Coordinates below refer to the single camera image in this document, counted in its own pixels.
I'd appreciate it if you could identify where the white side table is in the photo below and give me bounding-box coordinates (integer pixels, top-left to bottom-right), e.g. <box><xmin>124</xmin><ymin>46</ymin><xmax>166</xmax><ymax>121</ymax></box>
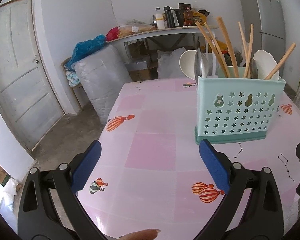
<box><xmin>106</xmin><ymin>27</ymin><xmax>200</xmax><ymax>54</ymax></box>

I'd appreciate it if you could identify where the white plastic rice spoon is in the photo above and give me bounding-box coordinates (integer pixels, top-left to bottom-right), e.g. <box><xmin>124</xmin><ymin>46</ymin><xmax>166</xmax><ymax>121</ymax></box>
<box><xmin>179</xmin><ymin>50</ymin><xmax>196</xmax><ymax>80</ymax></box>

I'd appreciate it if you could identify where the large clear wrapped bundle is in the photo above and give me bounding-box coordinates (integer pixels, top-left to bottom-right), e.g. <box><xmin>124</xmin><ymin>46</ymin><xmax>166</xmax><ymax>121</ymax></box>
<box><xmin>74</xmin><ymin>45</ymin><xmax>132</xmax><ymax>125</ymax></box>

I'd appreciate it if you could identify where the red plastic bag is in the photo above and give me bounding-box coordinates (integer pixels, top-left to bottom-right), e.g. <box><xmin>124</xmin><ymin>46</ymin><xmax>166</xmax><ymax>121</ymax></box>
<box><xmin>106</xmin><ymin>27</ymin><xmax>119</xmax><ymax>42</ymax></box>

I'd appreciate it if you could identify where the white wooden door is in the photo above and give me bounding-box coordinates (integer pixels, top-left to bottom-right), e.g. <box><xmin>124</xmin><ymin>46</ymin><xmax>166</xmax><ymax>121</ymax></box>
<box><xmin>0</xmin><ymin>0</ymin><xmax>64</xmax><ymax>151</ymax></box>

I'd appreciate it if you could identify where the black electric kettle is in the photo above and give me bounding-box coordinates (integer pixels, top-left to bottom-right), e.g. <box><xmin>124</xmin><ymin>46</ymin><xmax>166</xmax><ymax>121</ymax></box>
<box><xmin>171</xmin><ymin>8</ymin><xmax>184</xmax><ymax>28</ymax></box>

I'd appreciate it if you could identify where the mint green utensil holder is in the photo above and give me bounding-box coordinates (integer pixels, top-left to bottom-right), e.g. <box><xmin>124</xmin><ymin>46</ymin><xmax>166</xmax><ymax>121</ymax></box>
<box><xmin>194</xmin><ymin>67</ymin><xmax>286</xmax><ymax>144</ymax></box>

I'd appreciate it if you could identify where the metal ladle spoon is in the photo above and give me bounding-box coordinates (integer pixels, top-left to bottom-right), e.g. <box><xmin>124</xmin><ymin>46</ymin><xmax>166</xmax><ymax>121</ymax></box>
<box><xmin>194</xmin><ymin>48</ymin><xmax>209</xmax><ymax>81</ymax></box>

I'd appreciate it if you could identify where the silver refrigerator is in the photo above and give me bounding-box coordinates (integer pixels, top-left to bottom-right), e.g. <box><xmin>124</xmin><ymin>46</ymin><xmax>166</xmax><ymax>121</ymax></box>
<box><xmin>240</xmin><ymin>0</ymin><xmax>286</xmax><ymax>62</ymax></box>

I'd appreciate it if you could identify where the black thermos flask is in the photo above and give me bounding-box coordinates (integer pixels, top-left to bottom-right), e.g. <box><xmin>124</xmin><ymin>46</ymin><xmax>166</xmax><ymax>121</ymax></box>
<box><xmin>164</xmin><ymin>6</ymin><xmax>174</xmax><ymax>28</ymax></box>

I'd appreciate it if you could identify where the yellow plastic bag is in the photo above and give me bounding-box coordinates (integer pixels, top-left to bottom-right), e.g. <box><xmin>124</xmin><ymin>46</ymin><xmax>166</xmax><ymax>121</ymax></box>
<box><xmin>192</xmin><ymin>10</ymin><xmax>210</xmax><ymax>26</ymax></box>

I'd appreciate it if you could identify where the white plastic bottle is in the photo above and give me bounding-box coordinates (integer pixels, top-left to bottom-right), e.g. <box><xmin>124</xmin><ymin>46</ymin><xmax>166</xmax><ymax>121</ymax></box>
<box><xmin>155</xmin><ymin>7</ymin><xmax>165</xmax><ymax>30</ymax></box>

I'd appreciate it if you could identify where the blue plastic bag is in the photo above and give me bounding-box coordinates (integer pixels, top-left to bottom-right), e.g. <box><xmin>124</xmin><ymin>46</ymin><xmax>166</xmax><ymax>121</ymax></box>
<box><xmin>64</xmin><ymin>34</ymin><xmax>106</xmax><ymax>72</ymax></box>

